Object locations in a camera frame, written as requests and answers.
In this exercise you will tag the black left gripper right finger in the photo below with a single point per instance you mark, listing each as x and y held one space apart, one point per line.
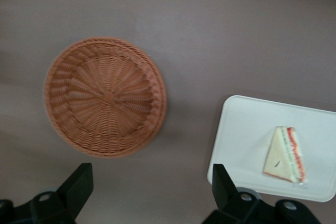
225 203

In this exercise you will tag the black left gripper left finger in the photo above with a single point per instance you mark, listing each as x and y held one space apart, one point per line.
65 203

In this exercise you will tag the triangular sandwich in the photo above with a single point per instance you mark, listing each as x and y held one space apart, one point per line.
281 155

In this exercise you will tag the beige rectangular plastic tray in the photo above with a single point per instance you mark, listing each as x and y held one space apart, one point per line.
244 129

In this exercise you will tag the round brown wicker basket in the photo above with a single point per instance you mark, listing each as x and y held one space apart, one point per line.
105 98

